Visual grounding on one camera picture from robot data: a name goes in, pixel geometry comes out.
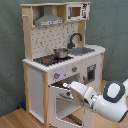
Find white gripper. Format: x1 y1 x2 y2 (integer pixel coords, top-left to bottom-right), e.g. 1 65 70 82
63 81 96 107

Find white oven door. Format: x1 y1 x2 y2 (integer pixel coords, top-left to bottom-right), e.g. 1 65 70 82
48 85 96 128

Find small metal pot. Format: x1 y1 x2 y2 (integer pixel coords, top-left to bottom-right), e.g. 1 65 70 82
54 48 68 59

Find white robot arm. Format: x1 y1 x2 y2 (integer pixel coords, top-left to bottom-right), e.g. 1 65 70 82
63 79 128 122

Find wooden toy kitchen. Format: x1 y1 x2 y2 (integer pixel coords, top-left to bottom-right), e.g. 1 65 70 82
22 2 105 128

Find grey dishwasher panel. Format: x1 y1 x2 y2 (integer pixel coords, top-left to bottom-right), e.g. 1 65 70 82
87 65 96 82

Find right red stove knob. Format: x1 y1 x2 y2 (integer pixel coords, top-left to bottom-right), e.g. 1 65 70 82
71 65 79 73

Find grey sink basin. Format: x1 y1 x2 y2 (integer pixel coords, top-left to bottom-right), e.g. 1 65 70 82
68 47 94 56

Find black toy faucet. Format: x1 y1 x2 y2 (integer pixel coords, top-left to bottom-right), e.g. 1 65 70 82
67 33 82 49

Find black stovetop red burners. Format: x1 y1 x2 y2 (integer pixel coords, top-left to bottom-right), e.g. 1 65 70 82
34 54 71 66

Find toy microwave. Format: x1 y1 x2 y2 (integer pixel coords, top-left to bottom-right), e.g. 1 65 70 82
66 3 90 21

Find grey range hood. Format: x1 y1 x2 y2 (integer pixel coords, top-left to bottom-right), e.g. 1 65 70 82
35 6 64 27

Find grey cabinet door handle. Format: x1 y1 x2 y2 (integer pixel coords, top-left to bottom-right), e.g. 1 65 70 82
83 76 87 88

